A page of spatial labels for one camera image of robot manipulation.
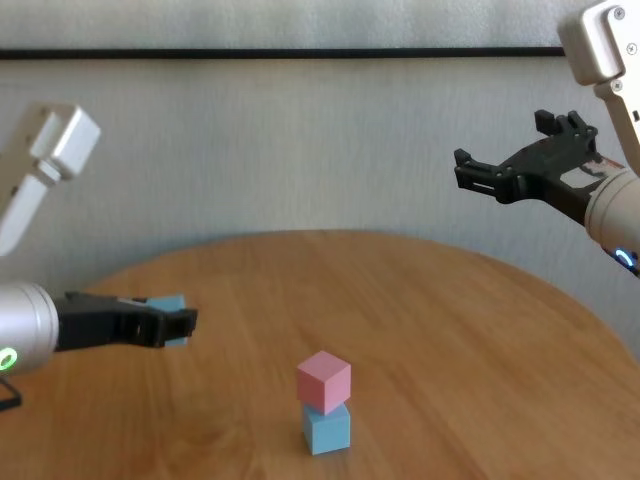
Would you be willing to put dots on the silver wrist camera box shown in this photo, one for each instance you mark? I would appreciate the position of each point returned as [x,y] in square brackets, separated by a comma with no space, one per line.
[600,45]
[55,145]

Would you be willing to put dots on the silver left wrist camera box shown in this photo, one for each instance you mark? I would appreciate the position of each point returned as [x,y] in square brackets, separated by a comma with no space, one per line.
[55,145]

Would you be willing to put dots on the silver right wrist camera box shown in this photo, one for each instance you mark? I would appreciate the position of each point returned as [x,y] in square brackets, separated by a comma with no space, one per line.
[600,45]

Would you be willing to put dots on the black horizontal wall rail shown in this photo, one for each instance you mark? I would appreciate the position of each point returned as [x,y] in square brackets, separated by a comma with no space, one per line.
[280,53]

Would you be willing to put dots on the light blue cube block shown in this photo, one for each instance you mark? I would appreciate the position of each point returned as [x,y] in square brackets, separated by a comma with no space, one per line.
[170,302]
[327,432]

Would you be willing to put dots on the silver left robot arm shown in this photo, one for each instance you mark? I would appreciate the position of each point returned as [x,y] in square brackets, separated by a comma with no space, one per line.
[25,330]

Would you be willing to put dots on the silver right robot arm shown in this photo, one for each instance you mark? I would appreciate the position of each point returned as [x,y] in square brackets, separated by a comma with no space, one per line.
[612,215]

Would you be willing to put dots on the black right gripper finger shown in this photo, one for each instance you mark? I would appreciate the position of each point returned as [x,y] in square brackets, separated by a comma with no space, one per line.
[477,175]
[547,122]

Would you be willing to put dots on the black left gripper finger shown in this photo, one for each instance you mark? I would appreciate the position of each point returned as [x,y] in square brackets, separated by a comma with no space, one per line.
[179,325]

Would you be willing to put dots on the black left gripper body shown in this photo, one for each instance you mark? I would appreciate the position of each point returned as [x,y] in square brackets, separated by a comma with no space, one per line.
[100,322]

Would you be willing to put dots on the pink cube block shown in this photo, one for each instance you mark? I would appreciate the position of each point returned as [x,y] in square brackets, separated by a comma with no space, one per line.
[322,382]

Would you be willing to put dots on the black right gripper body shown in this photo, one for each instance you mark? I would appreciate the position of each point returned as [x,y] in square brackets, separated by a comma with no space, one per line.
[540,170]

